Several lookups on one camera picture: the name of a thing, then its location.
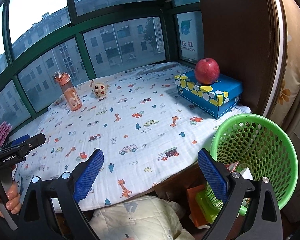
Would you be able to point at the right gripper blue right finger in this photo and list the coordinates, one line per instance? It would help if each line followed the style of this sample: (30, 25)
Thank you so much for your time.
(215, 173)

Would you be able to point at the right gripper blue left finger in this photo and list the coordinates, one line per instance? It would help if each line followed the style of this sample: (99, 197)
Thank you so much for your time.
(85, 174)

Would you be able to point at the red white candy wrapper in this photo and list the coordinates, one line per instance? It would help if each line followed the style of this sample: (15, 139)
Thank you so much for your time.
(232, 166)

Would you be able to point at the dark sleeve left forearm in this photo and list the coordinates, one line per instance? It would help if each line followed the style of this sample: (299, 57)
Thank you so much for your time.
(5, 230)

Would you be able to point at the pink patterned cloth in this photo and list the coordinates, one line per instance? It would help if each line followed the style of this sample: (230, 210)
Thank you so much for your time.
(5, 129)

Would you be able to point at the green plastic mesh basket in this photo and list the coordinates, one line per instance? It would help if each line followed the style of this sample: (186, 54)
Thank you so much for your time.
(262, 145)

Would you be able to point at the orange box under bed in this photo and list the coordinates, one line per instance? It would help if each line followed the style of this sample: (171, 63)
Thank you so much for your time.
(196, 215)

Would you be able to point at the cream quilted blanket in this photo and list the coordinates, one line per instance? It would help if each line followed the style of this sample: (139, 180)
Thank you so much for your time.
(146, 217)

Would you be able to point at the blue yellow dotted shoe box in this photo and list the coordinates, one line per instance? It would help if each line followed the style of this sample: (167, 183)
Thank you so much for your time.
(216, 99)

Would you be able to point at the cartoon print white bed sheet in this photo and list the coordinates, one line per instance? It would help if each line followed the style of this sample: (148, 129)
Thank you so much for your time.
(145, 129)

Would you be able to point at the orange water bottle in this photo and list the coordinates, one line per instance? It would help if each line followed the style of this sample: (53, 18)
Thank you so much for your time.
(69, 92)

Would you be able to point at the small cream plush toy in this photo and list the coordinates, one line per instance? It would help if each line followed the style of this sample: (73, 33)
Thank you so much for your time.
(99, 89)

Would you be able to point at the red apple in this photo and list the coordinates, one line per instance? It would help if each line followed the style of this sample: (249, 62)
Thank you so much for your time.
(206, 71)

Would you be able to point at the brown wooden headboard panel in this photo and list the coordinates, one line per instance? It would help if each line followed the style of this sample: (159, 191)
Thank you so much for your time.
(243, 37)

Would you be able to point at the floral beige curtain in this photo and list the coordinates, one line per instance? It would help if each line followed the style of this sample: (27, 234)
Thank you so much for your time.
(289, 96)

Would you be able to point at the green window frame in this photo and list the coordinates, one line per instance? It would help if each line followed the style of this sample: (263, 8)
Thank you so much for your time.
(76, 28)

